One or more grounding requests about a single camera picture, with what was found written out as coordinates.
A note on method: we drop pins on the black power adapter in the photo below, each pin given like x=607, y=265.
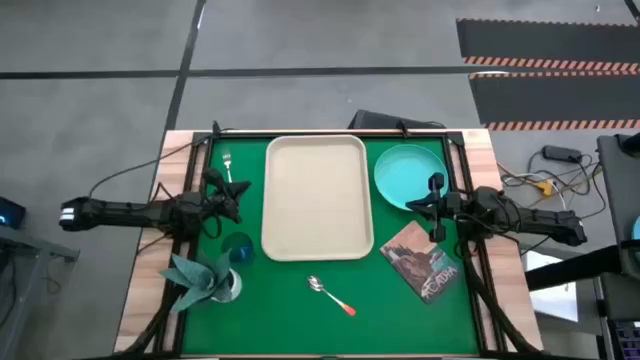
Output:
x=562, y=153

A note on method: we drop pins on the blue faceted cup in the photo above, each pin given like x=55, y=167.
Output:
x=239, y=248

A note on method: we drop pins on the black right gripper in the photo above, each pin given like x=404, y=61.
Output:
x=447, y=207

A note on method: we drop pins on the green table mat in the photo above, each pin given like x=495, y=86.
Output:
x=280, y=325

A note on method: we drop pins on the Acadia picture board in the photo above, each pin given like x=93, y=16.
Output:
x=420, y=262

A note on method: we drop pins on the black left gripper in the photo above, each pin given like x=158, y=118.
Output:
x=217, y=200

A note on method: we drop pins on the black box behind table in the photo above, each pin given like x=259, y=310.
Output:
x=380, y=121

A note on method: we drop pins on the beige plastic tray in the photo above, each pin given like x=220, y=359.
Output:
x=317, y=200

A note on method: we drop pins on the purple backlit keyboard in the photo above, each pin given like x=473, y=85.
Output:
x=627, y=340

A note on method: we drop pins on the white paper sheet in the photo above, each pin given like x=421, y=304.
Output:
x=555, y=300

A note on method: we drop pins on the black hazard-striped floor mat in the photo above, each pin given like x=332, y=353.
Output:
x=550, y=97
x=540, y=40

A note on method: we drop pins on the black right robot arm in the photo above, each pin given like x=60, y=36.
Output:
x=540, y=220

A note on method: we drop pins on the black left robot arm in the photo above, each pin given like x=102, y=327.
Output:
x=125, y=212

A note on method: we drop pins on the black device with blue light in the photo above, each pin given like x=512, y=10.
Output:
x=10, y=210

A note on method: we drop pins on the teal round plate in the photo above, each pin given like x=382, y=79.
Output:
x=400, y=172

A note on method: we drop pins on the grey side table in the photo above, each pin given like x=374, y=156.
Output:
x=25, y=250

